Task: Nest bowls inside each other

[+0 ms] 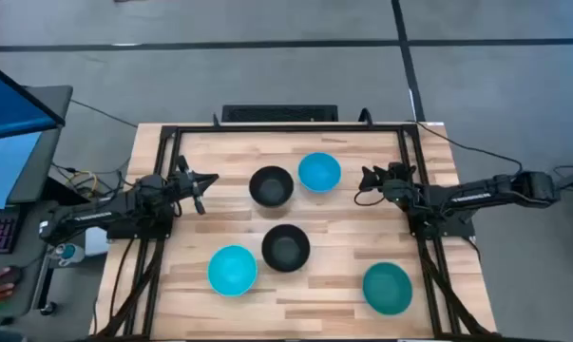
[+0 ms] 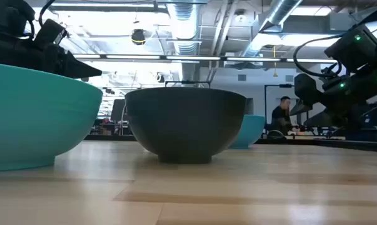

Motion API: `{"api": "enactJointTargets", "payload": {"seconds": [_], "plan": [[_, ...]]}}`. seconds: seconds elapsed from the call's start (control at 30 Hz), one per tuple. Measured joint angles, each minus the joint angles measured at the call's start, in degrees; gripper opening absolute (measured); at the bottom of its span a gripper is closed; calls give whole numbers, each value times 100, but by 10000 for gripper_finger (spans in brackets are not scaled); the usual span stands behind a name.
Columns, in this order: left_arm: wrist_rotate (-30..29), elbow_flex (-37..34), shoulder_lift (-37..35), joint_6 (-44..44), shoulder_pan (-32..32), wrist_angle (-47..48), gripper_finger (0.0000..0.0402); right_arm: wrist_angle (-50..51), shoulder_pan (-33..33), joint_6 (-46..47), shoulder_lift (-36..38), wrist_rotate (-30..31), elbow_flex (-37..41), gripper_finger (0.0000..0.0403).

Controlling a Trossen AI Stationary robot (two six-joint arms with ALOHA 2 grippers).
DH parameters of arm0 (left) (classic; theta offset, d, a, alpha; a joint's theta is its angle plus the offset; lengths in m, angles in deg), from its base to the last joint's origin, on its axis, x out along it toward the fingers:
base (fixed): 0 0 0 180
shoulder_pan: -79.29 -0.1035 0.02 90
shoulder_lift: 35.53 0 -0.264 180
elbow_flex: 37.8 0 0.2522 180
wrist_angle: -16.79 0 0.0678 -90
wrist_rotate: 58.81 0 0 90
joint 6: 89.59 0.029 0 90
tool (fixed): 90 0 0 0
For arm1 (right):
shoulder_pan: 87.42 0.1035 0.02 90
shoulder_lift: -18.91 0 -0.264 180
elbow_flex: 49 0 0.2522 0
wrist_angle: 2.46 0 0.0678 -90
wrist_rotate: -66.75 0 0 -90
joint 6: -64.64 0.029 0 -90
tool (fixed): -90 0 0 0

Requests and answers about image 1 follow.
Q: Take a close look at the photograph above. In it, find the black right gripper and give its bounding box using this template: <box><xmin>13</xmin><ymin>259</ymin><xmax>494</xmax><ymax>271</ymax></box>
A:
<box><xmin>358</xmin><ymin>161</ymin><xmax>418</xmax><ymax>203</ymax></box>

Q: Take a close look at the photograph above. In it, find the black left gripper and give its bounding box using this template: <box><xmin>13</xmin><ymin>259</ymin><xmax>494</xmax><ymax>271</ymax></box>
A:
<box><xmin>170</xmin><ymin>155</ymin><xmax>220</xmax><ymax>216</ymax></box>

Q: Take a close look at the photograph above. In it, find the black bowl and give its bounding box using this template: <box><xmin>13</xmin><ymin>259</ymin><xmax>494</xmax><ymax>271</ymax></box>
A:
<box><xmin>260</xmin><ymin>223</ymin><xmax>312</xmax><ymax>274</ymax></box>
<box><xmin>248</xmin><ymin>165</ymin><xmax>296</xmax><ymax>209</ymax></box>

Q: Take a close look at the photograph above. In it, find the small blue bowl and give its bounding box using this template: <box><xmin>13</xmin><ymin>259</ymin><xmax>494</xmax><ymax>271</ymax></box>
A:
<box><xmin>297</xmin><ymin>151</ymin><xmax>343</xmax><ymax>195</ymax></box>

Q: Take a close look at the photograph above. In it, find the large cyan bowl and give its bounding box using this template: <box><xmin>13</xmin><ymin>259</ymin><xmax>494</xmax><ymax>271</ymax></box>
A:
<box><xmin>206</xmin><ymin>244</ymin><xmax>259</xmax><ymax>298</ymax></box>

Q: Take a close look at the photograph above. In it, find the black grille box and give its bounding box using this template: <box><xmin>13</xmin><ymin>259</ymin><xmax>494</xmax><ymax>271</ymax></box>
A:
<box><xmin>220</xmin><ymin>104</ymin><xmax>339</xmax><ymax>124</ymax></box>

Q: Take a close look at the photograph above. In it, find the teal green bowl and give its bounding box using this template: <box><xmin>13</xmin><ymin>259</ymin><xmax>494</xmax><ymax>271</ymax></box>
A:
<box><xmin>361</xmin><ymin>261</ymin><xmax>414</xmax><ymax>316</ymax></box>

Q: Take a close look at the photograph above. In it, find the bottle with teal cap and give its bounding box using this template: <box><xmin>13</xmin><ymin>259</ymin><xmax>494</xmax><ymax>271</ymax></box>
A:
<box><xmin>52</xmin><ymin>241</ymin><xmax>86</xmax><ymax>267</ymax></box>

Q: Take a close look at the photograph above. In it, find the grey laptop with pale screen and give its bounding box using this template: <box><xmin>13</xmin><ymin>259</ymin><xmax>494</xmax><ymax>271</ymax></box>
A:
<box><xmin>0</xmin><ymin>85</ymin><xmax>74</xmax><ymax>211</ymax></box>

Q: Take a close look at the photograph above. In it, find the grey desk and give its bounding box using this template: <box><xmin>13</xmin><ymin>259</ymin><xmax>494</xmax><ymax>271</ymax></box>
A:
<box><xmin>0</xmin><ymin>199</ymin><xmax>102</xmax><ymax>320</ymax></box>

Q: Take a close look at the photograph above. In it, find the black-framed blue monitor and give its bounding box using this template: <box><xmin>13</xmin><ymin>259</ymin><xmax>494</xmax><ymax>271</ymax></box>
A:
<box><xmin>0</xmin><ymin>56</ymin><xmax>67</xmax><ymax>143</ymax></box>

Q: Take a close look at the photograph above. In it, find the black computer mouse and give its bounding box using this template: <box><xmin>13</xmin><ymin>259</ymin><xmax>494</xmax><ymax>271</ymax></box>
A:
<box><xmin>0</xmin><ymin>265</ymin><xmax>24</xmax><ymax>289</ymax></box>

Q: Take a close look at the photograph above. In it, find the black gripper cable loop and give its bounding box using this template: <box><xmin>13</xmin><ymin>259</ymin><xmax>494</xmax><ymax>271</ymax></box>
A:
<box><xmin>353</xmin><ymin>187</ymin><xmax>388</xmax><ymax>208</ymax></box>

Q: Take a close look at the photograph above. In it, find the black metal table frame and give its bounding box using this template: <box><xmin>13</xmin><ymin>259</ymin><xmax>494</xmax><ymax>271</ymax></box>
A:
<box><xmin>94</xmin><ymin>123</ymin><xmax>499</xmax><ymax>342</ymax></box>

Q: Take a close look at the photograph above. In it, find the long black cable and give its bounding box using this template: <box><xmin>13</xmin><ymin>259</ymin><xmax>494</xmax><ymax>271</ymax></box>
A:
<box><xmin>414</xmin><ymin>120</ymin><xmax>525</xmax><ymax>176</ymax></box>

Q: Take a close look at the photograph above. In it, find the yellow and black wire bundle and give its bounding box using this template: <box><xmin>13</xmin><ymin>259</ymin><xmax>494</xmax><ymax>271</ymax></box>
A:
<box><xmin>51</xmin><ymin>159</ymin><xmax>133</xmax><ymax>203</ymax></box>

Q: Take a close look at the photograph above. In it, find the thin black floor cable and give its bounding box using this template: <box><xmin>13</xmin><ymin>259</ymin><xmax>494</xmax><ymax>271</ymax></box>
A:
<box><xmin>68</xmin><ymin>98</ymin><xmax>140</xmax><ymax>129</ymax></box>

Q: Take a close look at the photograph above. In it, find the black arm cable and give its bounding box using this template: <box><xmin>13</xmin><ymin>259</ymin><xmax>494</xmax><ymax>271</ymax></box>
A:
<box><xmin>550</xmin><ymin>164</ymin><xmax>573</xmax><ymax>194</ymax></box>

